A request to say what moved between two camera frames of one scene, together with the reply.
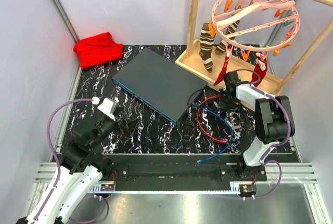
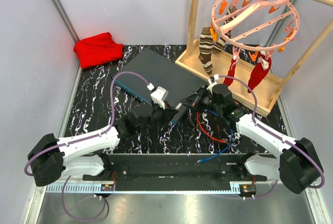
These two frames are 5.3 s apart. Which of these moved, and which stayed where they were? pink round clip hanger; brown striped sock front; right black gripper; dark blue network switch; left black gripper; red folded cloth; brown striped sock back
Moved: left black gripper; right black gripper; brown striped sock back
Stayed: pink round clip hanger; red folded cloth; brown striped sock front; dark blue network switch
